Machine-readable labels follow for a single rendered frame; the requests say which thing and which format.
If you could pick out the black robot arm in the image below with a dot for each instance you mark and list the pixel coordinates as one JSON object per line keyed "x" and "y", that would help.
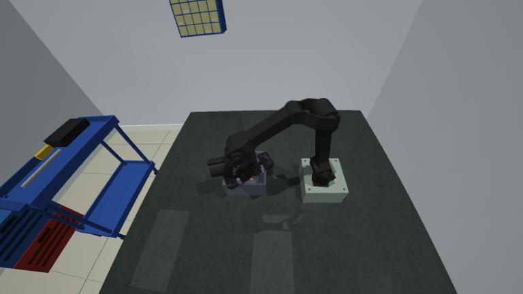
{"x": 240, "y": 146}

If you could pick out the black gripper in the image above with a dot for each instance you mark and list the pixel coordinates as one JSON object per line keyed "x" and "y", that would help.
{"x": 265, "y": 160}

